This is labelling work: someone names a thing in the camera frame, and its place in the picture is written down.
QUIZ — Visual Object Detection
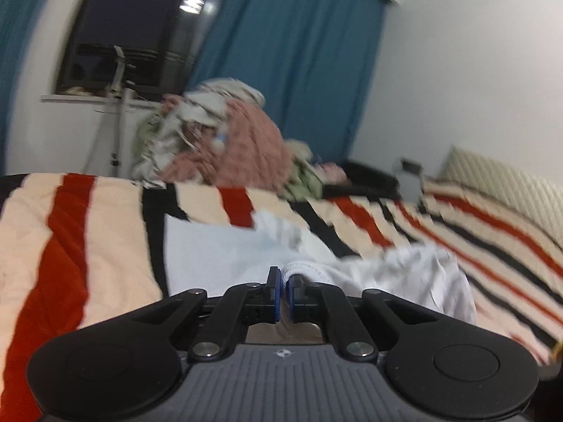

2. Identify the white shirt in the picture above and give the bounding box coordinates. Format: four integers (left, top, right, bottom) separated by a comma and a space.
163, 210, 476, 324

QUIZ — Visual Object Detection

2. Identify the grey white clothes pile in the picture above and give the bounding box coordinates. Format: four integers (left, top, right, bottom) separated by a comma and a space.
131, 78, 265, 182

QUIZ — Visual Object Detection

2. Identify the green garment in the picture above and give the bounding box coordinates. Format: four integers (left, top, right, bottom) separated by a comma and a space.
281, 139, 323, 201

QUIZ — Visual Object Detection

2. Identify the small pink garment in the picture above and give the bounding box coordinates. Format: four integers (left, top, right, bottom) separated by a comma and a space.
319, 163, 348, 185

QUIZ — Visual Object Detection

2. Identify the pink fluffy blanket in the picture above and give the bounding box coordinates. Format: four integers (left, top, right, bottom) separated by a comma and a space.
158, 98, 293, 193

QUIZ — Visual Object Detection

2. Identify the black power adapter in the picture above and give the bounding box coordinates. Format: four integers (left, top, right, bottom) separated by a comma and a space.
400, 158, 423, 176

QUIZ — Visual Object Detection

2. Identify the striped red black cream blanket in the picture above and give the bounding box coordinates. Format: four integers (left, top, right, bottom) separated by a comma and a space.
1, 173, 562, 421

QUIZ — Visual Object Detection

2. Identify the white tripod stand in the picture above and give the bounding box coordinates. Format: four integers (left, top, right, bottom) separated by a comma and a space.
81, 45, 134, 177

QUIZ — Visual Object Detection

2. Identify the cream quilted headboard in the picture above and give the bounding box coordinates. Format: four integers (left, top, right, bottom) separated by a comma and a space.
439, 146, 562, 246

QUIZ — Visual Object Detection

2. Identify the blue curtain right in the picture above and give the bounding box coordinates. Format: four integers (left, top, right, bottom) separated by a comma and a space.
188, 0, 388, 162

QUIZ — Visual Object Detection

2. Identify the blue curtain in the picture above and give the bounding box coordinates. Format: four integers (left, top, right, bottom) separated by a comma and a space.
188, 0, 388, 162
1, 0, 47, 174

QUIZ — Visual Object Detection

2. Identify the dark window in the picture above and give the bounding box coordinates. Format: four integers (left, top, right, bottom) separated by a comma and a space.
56, 0, 223, 100

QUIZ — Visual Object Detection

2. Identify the blue curtain left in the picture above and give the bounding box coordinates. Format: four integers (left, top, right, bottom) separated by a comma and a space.
1, 0, 47, 174

